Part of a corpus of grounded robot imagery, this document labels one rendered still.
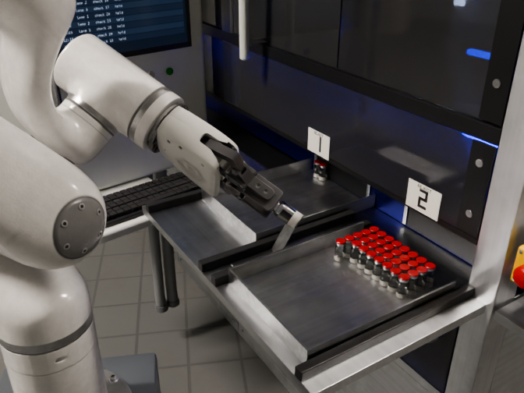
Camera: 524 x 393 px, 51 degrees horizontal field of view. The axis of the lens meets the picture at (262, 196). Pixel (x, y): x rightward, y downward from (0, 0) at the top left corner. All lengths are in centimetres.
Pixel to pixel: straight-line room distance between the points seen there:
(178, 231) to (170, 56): 59
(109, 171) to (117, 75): 93
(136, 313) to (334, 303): 151
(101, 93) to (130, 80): 4
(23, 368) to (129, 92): 37
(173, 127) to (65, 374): 35
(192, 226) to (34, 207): 72
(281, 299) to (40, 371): 46
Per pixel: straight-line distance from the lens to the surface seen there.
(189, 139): 67
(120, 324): 241
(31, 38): 65
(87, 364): 80
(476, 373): 121
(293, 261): 115
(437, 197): 110
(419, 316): 102
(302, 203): 136
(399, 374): 140
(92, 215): 63
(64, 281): 74
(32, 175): 60
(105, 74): 73
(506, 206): 101
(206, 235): 124
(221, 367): 217
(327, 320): 101
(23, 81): 67
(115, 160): 164
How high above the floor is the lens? 153
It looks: 28 degrees down
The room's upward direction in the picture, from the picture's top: straight up
